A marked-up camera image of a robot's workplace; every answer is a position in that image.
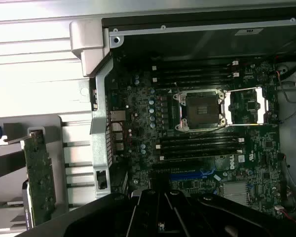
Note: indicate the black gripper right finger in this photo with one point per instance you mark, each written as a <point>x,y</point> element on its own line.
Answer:
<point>212,217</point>

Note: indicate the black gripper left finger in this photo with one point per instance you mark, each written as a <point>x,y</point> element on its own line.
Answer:
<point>101,217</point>

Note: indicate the silver chipset heatsink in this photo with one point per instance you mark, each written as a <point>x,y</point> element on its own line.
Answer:
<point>234,193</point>

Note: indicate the blue expansion slot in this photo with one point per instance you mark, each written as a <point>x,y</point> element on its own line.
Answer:
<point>187,175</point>

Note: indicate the black expansion slot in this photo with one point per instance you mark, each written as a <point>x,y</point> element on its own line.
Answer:
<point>177,166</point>

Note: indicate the RAM slot with white latches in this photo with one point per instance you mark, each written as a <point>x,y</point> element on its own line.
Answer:
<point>192,66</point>
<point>182,158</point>
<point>199,143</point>
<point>195,77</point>

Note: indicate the green motherboard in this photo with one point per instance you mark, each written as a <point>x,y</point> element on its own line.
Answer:
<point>261,153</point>

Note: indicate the thin metal locking lever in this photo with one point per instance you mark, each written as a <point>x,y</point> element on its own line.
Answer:
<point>207,130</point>

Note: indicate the black open PC case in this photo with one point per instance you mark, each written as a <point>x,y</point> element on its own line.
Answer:
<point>98,123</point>

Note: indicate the silver network port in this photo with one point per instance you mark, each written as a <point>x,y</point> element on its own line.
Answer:
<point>117,116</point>

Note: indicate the grey parts rack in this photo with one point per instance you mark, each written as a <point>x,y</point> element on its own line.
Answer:
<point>51,121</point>

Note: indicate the CPU socket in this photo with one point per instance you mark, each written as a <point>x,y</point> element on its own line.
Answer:
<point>199,108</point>

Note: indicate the silver socket cover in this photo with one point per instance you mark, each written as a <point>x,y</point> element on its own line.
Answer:
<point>260,98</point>

